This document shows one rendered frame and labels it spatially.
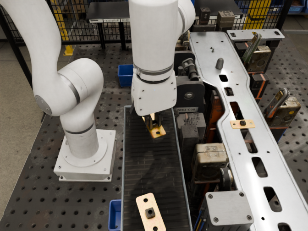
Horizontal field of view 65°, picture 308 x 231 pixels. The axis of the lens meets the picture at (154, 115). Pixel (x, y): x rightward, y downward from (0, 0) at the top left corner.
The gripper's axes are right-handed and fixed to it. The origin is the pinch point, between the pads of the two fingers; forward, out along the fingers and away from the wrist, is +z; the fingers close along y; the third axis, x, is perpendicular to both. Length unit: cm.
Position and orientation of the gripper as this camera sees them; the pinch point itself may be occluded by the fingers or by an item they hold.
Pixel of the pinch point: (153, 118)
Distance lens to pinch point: 62.8
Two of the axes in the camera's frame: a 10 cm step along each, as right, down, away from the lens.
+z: 0.0, 6.7, 7.4
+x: -3.8, -6.8, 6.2
